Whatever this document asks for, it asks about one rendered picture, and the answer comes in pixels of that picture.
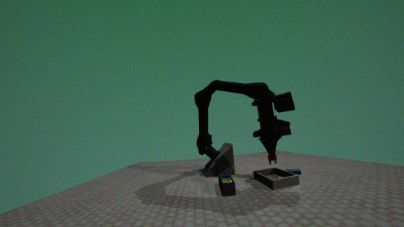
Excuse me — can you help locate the beige square tray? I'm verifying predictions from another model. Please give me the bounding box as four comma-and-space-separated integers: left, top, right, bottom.
253, 168, 300, 190

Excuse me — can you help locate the teal rectangular block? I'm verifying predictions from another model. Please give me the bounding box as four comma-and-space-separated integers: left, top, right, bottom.
285, 168, 302, 175

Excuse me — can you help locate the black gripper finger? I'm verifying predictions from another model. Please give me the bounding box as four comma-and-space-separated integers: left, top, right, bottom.
259, 138, 270, 154
264, 136, 282, 157

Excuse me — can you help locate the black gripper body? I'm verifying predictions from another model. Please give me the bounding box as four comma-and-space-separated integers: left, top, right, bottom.
253, 113, 292, 138

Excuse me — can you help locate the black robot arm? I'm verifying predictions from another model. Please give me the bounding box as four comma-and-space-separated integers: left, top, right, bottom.
195, 80, 295, 161

